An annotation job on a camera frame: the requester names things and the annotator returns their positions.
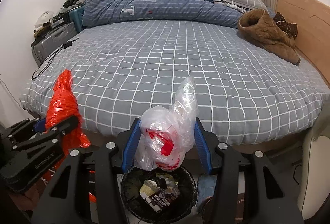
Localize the red plastic bag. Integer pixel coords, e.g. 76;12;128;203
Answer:
41;69;97;202

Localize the yellow paper cup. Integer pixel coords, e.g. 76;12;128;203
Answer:
139;179;158;199

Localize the clear plastic bag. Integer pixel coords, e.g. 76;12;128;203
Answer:
134;76;199;171

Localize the black lined trash bin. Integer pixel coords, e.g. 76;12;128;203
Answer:
121;166;197;223

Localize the blue slipper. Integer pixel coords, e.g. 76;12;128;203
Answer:
196;174;217;211

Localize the grey checked bed cover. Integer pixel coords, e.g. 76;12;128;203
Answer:
20;20;329;145

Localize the grey hard suitcase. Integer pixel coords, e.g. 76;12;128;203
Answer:
31;22;77;66

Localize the teal suitcase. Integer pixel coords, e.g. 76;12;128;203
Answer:
68;5;84;33

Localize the brown fleece garment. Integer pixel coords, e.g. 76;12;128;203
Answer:
238;9;300;66

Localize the blue striped duvet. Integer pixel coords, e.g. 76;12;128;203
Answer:
82;0;242;28

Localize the wooden headboard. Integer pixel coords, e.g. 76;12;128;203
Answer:
276;0;330;84

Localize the black charger cable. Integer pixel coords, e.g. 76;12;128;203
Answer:
31;37;80;81

